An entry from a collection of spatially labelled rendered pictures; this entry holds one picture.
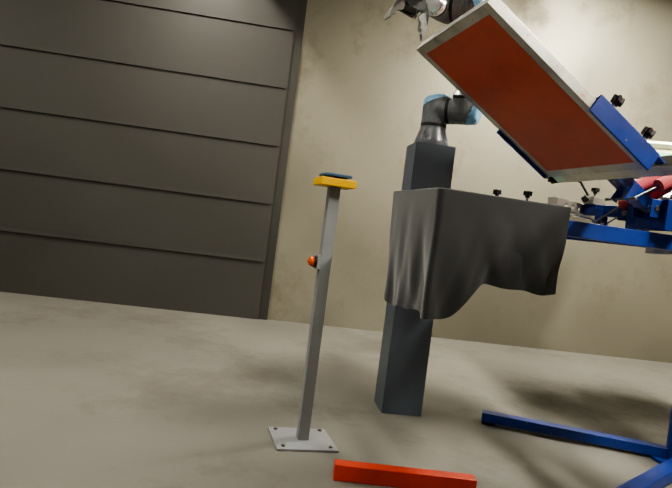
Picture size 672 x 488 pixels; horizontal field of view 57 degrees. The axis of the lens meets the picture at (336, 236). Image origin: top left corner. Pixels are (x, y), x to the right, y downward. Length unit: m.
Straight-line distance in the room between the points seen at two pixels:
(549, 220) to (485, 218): 0.24
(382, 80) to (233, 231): 1.68
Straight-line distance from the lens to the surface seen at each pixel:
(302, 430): 2.32
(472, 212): 2.03
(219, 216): 4.80
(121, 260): 4.92
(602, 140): 2.32
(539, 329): 5.43
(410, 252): 2.15
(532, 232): 2.14
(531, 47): 2.11
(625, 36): 5.91
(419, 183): 2.72
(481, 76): 2.42
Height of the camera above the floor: 0.78
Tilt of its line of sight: 1 degrees down
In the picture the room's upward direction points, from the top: 7 degrees clockwise
